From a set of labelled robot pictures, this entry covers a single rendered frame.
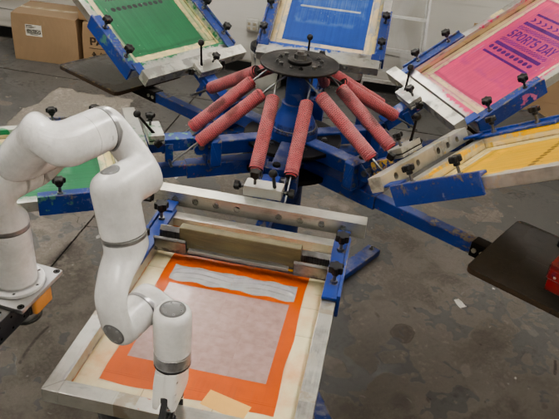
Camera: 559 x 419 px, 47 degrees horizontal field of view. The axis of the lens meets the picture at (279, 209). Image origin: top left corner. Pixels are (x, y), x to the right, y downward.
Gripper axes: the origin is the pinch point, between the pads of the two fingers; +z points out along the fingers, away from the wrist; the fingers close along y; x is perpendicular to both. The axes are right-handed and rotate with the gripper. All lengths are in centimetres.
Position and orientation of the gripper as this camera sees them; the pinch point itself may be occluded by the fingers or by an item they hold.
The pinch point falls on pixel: (172, 413)
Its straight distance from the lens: 146.4
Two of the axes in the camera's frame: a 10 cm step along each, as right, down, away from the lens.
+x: 9.8, 1.7, -1.2
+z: -0.9, 8.5, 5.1
